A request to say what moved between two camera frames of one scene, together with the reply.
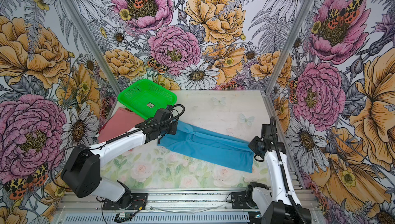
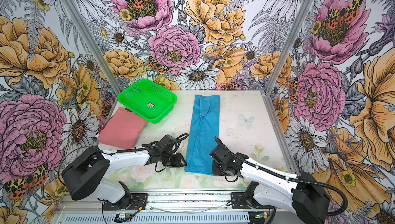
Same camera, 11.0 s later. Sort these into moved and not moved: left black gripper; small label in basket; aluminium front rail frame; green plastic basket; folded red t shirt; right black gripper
Moved: right black gripper; left black gripper
Not moved: aluminium front rail frame; folded red t shirt; green plastic basket; small label in basket
